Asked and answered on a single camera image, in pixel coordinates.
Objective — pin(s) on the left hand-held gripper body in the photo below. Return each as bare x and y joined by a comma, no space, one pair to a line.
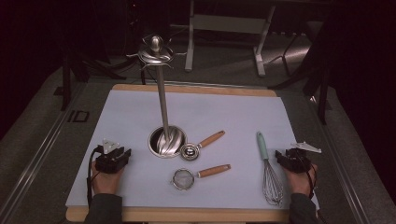
107,161

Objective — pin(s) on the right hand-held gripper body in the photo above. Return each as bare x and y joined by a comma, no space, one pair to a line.
297,160

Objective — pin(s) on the steel utensil stand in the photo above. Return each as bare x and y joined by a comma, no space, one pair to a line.
163,102

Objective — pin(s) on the person's left hand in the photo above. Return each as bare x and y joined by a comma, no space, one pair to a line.
106,182

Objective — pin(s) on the person's right hand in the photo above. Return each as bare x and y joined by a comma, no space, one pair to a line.
299,183

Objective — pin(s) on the dark tripod stand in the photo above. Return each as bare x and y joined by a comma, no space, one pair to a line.
322,93
67,81

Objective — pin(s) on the wooden table board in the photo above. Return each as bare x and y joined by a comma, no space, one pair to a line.
193,90

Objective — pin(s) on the metal rail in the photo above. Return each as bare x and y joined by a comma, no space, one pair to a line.
342,174
34,161

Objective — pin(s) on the white metal frame stand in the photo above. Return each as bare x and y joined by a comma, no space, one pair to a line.
230,24

